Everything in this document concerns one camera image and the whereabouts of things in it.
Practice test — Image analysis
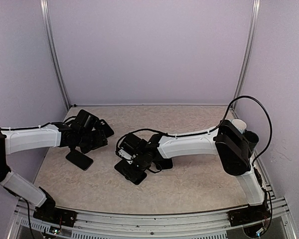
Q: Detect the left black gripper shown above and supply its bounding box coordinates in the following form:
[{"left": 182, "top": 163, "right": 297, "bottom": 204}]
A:
[{"left": 77, "top": 129, "right": 108, "bottom": 154}]

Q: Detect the black smartphone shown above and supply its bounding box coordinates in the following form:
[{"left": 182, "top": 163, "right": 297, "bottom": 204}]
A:
[
  {"left": 65, "top": 150, "right": 94, "bottom": 171},
  {"left": 114, "top": 159, "right": 147, "bottom": 185}
]

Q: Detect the black phone case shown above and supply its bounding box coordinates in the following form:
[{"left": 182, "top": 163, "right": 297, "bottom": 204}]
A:
[
  {"left": 153, "top": 155, "right": 173, "bottom": 170},
  {"left": 96, "top": 119, "right": 114, "bottom": 138}
]

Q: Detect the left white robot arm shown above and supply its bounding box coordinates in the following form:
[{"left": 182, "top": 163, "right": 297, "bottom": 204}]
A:
[{"left": 0, "top": 110, "right": 114, "bottom": 222}]

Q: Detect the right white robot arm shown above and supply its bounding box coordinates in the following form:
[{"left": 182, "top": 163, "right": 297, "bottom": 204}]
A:
[{"left": 114, "top": 119, "right": 266, "bottom": 221}]

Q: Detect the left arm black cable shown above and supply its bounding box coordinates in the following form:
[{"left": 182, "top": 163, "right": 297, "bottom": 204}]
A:
[{"left": 0, "top": 116, "right": 78, "bottom": 131}]

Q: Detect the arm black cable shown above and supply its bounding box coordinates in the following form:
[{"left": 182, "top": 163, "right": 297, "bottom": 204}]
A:
[
  {"left": 0, "top": 116, "right": 78, "bottom": 131},
  {"left": 116, "top": 96, "right": 274, "bottom": 230}
]

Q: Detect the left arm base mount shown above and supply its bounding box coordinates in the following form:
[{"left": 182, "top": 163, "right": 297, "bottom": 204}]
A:
[{"left": 33, "top": 208, "right": 77, "bottom": 228}]

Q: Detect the front aluminium rail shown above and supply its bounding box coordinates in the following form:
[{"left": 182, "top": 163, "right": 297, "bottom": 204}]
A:
[{"left": 5, "top": 195, "right": 299, "bottom": 239}]

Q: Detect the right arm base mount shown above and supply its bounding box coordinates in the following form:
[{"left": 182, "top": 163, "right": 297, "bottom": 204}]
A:
[{"left": 227, "top": 205, "right": 271, "bottom": 227}]

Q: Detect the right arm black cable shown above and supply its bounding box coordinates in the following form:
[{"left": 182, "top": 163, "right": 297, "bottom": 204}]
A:
[{"left": 116, "top": 96, "right": 274, "bottom": 230}]

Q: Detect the left aluminium frame post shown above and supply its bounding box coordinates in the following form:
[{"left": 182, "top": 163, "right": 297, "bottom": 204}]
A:
[{"left": 40, "top": 0, "right": 71, "bottom": 110}]

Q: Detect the aluminium frame post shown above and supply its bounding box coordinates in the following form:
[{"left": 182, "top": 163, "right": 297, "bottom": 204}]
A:
[
  {"left": 40, "top": 0, "right": 71, "bottom": 110},
  {"left": 234, "top": 0, "right": 261, "bottom": 98}
]

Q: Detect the right aluminium frame post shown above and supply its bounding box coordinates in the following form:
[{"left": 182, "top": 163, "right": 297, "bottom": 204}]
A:
[{"left": 234, "top": 0, "right": 261, "bottom": 98}]

